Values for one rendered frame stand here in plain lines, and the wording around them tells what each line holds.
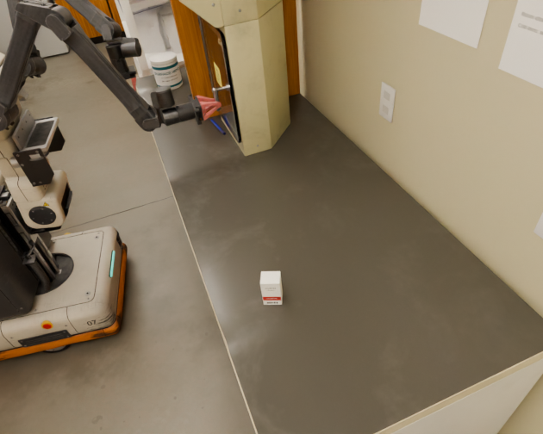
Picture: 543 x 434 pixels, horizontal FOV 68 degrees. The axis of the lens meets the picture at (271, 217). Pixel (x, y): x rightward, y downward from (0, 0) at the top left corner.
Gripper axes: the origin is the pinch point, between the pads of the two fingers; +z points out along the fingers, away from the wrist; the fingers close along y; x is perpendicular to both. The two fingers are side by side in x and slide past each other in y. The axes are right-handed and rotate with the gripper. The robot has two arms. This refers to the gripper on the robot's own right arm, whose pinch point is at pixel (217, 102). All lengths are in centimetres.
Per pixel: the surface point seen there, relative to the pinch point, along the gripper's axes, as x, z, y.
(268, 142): 16.8, 14.9, -8.4
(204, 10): -32.3, 0.7, -1.4
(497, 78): -32, 49, -66
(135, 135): 144, -41, 194
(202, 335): 112, -34, -27
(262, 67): -11.7, 16.1, -4.3
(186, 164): 20.3, -16.6, -2.8
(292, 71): 14, 42, 30
